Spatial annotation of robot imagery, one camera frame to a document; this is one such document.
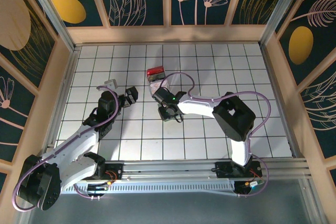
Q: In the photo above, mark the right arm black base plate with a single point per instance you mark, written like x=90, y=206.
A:
x=221, y=171

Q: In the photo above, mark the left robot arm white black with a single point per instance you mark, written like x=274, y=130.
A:
x=73, y=142

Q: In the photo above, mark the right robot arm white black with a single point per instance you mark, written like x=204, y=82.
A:
x=199, y=106

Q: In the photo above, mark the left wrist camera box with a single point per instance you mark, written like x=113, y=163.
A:
x=111, y=83

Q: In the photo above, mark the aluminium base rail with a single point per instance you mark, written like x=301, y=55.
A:
x=168, y=169

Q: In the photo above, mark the aluminium corner post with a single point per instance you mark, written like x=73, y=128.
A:
x=51, y=11
x=282, y=11

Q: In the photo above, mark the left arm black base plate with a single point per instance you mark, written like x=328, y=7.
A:
x=118, y=172

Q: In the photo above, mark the aluminium table side rail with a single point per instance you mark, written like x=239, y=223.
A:
x=272, y=77
x=68, y=77

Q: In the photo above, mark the white card red drawing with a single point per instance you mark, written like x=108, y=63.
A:
x=157, y=85

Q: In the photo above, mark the plain red card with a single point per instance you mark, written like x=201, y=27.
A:
x=155, y=72

